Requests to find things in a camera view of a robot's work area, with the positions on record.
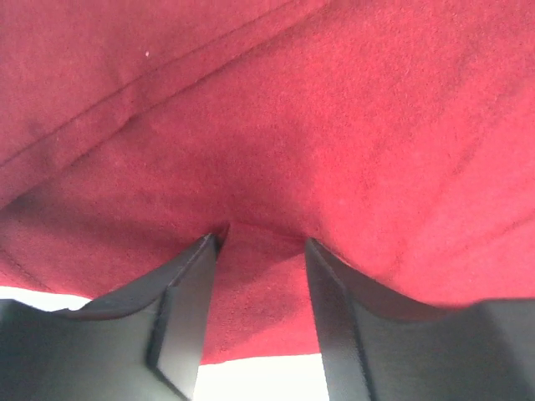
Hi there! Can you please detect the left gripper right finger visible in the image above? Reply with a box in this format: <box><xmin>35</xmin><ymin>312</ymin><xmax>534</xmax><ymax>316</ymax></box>
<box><xmin>305</xmin><ymin>239</ymin><xmax>534</xmax><ymax>400</ymax></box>

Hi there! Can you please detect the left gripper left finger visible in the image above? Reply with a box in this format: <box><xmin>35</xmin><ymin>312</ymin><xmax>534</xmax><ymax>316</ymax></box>
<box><xmin>1</xmin><ymin>235</ymin><xmax>217</xmax><ymax>400</ymax></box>

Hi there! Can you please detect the dark red t-shirt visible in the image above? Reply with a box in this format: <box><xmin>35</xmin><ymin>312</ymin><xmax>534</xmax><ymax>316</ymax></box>
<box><xmin>1</xmin><ymin>1</ymin><xmax>534</xmax><ymax>363</ymax></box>

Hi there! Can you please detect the floral patterned table mat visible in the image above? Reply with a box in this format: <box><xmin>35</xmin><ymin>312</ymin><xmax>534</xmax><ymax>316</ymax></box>
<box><xmin>1</xmin><ymin>286</ymin><xmax>329</xmax><ymax>401</ymax></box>

